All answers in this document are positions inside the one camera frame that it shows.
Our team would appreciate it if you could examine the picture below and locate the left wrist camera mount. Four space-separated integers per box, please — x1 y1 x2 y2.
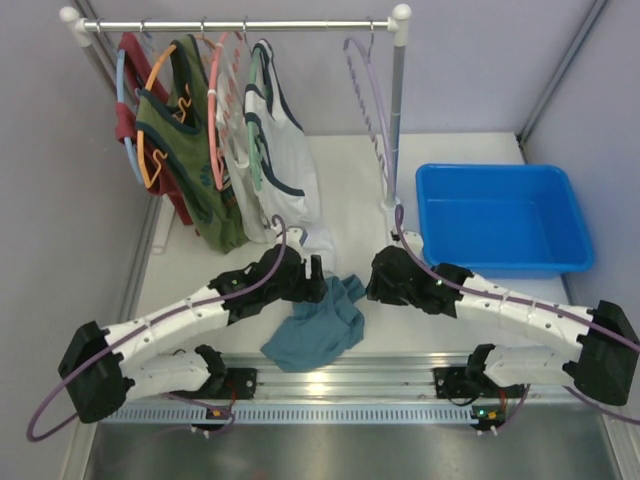
273 226 308 253

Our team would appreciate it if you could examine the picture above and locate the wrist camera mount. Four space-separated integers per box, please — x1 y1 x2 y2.
273 226 308 253
389 230 424 256

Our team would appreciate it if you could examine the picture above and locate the aluminium mounting rail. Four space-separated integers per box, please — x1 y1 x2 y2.
219 352 616 401

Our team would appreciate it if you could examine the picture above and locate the blue plastic bin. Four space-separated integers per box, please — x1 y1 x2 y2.
415 164 595 279

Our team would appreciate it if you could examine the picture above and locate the teal tank top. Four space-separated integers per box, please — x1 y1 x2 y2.
261 275 366 373

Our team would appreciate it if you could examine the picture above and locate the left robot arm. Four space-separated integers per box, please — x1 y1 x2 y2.
58 246 327 424

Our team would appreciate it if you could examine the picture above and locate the white navy-trimmed tank top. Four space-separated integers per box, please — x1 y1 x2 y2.
243 39 336 276

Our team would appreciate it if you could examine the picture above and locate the mint green hanger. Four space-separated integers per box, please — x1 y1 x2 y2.
244 46 264 192

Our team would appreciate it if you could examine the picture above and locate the red tank top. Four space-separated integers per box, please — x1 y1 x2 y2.
115 33 193 226

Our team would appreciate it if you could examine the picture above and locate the slotted cable duct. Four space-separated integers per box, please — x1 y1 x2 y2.
103 402 501 425

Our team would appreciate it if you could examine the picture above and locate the orange hanger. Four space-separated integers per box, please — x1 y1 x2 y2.
135 42 180 190

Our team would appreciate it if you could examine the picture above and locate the white clothes rack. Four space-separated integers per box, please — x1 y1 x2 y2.
58 3 413 265

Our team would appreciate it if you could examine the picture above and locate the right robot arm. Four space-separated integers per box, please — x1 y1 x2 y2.
367 246 639 406

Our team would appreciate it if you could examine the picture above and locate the light blue hanger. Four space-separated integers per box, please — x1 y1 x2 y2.
115 49 143 184

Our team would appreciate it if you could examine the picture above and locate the pink hanger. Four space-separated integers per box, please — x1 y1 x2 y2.
207 32 229 191

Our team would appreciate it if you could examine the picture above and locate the white shirt on pink hanger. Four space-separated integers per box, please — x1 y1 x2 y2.
216 32 269 244

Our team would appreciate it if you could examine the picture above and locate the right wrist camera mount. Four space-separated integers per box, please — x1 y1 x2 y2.
389 230 424 256

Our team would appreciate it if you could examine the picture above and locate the lavender plastic hanger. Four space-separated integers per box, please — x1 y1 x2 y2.
343 36 396 205

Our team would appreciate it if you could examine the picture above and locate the green tank top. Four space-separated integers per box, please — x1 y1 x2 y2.
136 35 248 253

